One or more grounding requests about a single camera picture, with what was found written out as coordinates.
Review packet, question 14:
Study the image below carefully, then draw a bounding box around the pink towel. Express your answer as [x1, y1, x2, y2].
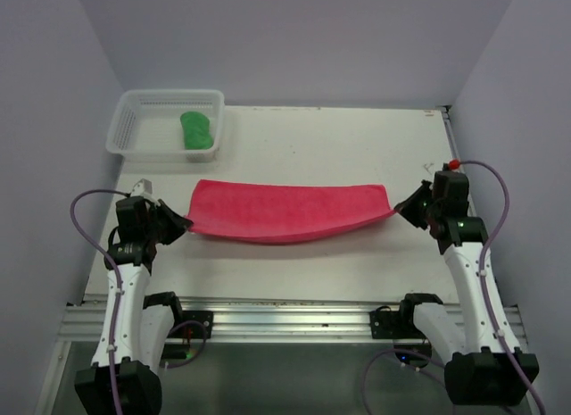
[186, 179, 394, 245]

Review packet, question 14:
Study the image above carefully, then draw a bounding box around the green towel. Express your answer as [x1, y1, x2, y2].
[179, 112, 213, 150]

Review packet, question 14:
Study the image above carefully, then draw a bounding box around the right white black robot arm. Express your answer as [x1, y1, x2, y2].
[395, 167, 539, 407]

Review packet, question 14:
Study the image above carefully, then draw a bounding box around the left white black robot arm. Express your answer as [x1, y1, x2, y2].
[74, 195, 192, 414]

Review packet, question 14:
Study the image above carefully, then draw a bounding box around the white plastic basket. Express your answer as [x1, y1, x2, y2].
[106, 89, 225, 162]

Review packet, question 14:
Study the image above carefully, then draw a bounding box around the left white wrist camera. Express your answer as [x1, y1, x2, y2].
[129, 178, 153, 200]

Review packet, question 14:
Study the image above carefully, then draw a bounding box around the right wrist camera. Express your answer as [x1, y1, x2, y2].
[447, 159, 461, 170]

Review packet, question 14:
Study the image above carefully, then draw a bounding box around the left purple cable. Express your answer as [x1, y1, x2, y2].
[70, 188, 211, 415]

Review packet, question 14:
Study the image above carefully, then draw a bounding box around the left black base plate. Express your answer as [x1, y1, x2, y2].
[173, 311, 214, 340]

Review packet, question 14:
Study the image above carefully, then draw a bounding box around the aluminium mounting rail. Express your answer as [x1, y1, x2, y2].
[56, 298, 527, 346]

